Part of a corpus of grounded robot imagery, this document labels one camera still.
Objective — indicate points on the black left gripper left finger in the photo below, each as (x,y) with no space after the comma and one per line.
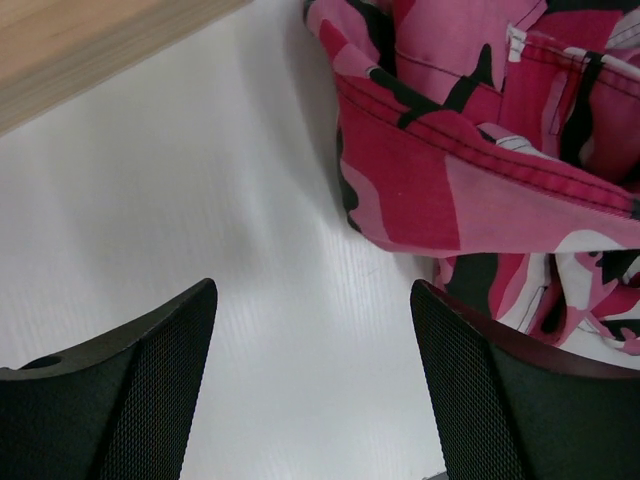
(118,406)

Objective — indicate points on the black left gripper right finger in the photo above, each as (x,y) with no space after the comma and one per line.
(507,406)

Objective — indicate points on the pink camouflage trousers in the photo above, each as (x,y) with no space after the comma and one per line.
(501,139)

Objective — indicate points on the wooden clothes rack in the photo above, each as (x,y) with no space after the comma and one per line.
(53,50)

